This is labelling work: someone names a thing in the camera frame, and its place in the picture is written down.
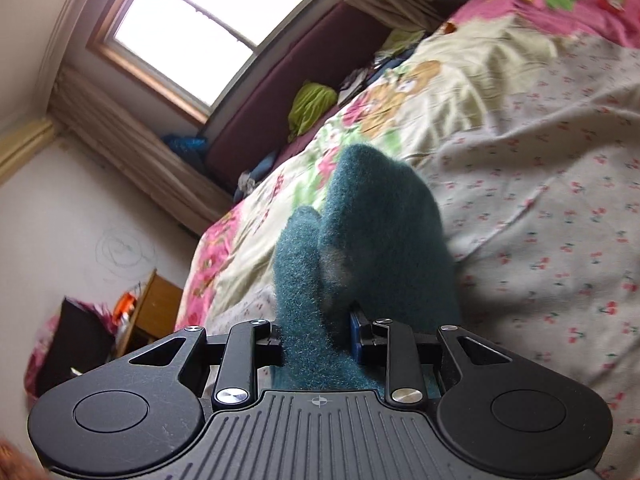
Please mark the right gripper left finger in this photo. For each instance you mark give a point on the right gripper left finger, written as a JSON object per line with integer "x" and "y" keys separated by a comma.
{"x": 132, "y": 414}

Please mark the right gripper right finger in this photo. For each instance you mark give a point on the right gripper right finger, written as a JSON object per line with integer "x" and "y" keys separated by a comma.
{"x": 495, "y": 410}

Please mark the teal fuzzy sweater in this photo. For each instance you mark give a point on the teal fuzzy sweater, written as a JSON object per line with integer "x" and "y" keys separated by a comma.
{"x": 376, "y": 244}

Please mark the wooden bedside cabinet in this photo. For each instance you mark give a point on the wooden bedside cabinet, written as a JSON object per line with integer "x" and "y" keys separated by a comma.
{"x": 154, "y": 316}

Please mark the blue cloth bundle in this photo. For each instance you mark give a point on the blue cloth bundle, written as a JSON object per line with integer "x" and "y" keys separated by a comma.
{"x": 191, "y": 149}

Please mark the cherry print white bedsheet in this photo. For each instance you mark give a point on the cherry print white bedsheet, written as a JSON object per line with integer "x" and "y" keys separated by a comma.
{"x": 527, "y": 133}

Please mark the beige left curtain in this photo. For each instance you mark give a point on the beige left curtain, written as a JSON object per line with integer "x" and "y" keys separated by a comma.
{"x": 137, "y": 152}

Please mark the lime green cloth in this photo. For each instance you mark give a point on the lime green cloth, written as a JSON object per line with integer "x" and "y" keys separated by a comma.
{"x": 311, "y": 102}

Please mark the bright window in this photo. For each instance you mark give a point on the bright window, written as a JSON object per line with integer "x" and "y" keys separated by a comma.
{"x": 191, "y": 52}

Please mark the maroon headboard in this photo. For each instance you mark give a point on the maroon headboard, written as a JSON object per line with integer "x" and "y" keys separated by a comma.
{"x": 252, "y": 121}

